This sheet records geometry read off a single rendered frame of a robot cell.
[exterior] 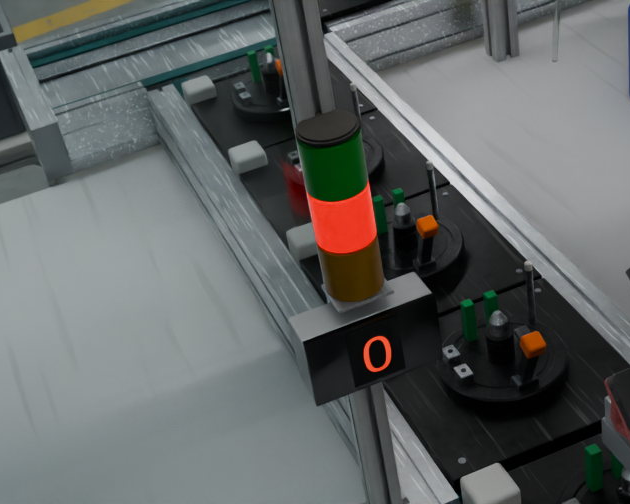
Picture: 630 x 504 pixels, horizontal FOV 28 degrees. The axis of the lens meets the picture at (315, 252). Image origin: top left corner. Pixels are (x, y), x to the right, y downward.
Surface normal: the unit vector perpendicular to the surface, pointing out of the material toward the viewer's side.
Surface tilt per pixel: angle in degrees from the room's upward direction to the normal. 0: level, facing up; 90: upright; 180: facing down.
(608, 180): 0
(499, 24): 90
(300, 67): 90
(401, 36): 90
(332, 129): 0
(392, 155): 0
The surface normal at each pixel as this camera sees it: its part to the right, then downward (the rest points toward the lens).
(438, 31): 0.36, 0.50
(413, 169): -0.16, -0.80
